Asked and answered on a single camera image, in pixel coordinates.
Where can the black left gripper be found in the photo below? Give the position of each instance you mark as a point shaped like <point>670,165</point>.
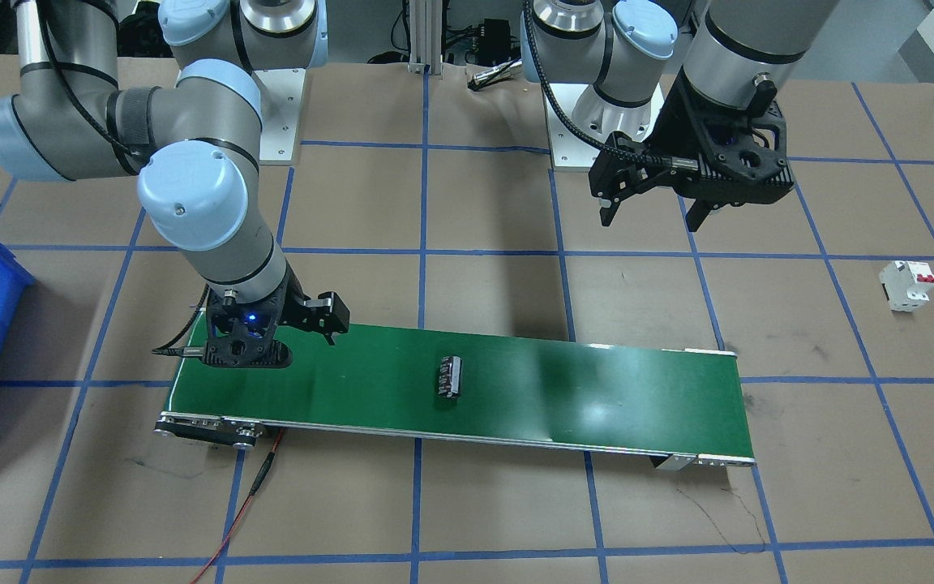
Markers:
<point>668,136</point>

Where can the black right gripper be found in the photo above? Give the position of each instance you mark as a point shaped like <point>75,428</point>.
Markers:
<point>294,303</point>

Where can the small black capacitor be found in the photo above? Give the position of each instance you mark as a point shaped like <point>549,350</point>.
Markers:
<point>449,377</point>

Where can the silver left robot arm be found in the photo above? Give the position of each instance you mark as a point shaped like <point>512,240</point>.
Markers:
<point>622,52</point>

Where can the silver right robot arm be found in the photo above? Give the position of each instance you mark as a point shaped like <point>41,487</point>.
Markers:
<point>194,149</point>

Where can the green conveyor belt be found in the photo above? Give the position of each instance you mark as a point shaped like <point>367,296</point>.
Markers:
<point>682,407</point>

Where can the white red circuit breaker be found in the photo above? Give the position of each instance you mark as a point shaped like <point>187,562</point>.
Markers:
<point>906,285</point>

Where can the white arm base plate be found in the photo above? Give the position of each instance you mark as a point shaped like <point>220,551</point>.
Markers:
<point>595,118</point>
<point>283,92</point>

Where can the aluminium frame post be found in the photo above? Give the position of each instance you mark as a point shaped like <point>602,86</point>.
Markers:
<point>426,37</point>

